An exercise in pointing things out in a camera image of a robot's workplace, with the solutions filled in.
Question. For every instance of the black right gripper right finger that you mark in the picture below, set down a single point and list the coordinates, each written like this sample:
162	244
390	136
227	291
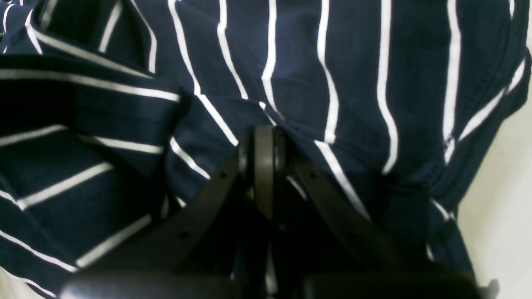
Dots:
363	262

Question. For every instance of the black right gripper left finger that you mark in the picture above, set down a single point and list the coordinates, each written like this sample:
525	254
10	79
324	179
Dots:
190	256

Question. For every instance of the navy white striped T-shirt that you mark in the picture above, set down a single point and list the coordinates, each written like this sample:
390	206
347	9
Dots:
116	112

